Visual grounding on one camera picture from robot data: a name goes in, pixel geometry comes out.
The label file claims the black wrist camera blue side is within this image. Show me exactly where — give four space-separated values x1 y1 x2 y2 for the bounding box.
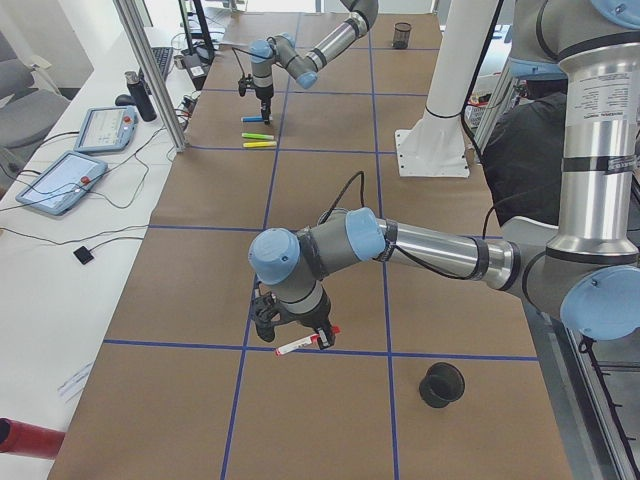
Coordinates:
238 74 253 97

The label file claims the robot arm holding red marker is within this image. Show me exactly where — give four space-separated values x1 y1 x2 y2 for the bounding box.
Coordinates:
248 1 639 347

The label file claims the black water bottle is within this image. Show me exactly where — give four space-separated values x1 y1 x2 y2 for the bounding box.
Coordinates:
124 71 157 122

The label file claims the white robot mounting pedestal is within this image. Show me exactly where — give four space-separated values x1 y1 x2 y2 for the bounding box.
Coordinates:
395 0 502 178

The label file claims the black mesh cup blue side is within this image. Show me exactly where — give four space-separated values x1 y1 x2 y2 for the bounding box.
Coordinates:
392 22 412 50

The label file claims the black wrist camera red side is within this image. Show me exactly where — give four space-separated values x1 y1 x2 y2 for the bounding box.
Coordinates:
252 293 279 342

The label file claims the brown paper table cover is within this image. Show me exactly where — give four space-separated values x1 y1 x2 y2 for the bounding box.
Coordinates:
50 14 571 479

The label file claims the person in black hoodie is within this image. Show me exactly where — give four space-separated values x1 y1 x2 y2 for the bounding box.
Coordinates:
481 79 568 225

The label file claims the black gripper body blue side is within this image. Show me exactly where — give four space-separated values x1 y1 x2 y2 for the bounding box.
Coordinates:
255 87 273 105

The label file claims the green marker pen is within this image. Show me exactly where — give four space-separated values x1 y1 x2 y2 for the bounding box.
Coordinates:
241 132 275 140

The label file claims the blue teach pendant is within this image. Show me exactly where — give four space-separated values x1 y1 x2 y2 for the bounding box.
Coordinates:
74 106 137 154
15 151 108 216

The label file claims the black mesh cup red side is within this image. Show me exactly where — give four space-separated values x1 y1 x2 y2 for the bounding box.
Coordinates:
419 362 465 408

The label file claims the black gripper body red side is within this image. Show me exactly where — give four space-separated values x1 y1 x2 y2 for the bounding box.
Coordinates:
276 294 333 332

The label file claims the small black square device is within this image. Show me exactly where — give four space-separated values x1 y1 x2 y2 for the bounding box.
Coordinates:
73 246 94 265

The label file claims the blue marker pen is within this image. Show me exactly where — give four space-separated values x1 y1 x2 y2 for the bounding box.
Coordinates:
241 116 263 123

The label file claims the blue teach pendant near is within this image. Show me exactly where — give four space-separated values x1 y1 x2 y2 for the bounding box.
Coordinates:
15 151 108 216

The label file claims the robot arm holding blue marker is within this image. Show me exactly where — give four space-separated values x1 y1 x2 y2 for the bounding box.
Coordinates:
248 0 379 123

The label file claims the yellow marker pen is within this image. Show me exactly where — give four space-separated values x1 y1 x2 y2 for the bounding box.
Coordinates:
242 140 278 149

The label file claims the red marker pen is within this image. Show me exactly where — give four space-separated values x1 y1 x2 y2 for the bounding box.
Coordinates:
274 326 341 356

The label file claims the red cylinder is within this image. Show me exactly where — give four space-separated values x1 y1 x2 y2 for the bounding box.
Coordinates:
1 418 65 460

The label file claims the grey aluminium frame post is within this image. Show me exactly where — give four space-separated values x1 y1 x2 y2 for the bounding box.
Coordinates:
113 0 187 153

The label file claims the blue teach pendant far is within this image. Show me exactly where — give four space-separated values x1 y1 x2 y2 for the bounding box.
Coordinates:
74 106 137 154

